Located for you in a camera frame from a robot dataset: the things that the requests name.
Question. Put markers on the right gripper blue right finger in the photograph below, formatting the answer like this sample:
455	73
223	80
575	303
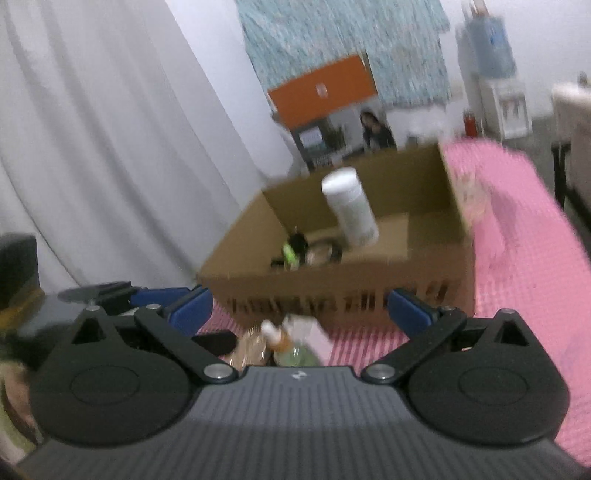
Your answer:
428	329

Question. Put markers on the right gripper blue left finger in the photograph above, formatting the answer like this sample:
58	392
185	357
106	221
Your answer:
198	354

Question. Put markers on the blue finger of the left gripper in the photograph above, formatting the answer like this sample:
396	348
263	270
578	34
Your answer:
163	297
100	294

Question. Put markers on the gold lid dark jar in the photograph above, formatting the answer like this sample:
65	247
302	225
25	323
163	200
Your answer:
251	350

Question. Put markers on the green dropper bottle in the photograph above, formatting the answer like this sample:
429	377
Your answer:
286	352

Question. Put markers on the green lip balm tube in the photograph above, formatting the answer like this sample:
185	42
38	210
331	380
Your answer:
291	260

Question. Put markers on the black tape roll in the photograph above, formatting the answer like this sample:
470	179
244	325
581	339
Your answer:
323	252

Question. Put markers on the black oval case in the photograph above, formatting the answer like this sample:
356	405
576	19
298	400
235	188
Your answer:
299	244

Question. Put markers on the white supplement bottle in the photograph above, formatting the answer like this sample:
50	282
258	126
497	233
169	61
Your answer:
343	190

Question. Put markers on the black cylinder tube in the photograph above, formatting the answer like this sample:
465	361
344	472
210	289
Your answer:
278	263

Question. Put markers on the person's left hand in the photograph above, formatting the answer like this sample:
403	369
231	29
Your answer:
20	434

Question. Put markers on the brown cardboard box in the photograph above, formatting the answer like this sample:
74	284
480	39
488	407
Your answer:
425	247

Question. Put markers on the small white box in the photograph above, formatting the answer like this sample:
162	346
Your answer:
308	331

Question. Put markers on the pink checkered tablecloth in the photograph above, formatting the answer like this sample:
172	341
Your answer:
527	258

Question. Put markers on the white curtain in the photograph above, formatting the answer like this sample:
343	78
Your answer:
133	134

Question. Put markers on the red thermos bottle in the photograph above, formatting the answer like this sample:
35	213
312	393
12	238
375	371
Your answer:
470	124

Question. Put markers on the white water dispenser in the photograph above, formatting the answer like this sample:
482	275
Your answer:
506	112

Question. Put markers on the orange Philips box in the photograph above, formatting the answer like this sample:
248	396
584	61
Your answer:
333	113

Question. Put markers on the bed with grey mattress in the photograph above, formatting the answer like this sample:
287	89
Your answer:
571	152

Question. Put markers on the blue water jug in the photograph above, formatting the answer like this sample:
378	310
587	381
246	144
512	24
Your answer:
492	50

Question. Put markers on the floral blue hanging cloth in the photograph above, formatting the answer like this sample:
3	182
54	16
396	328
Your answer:
401	40

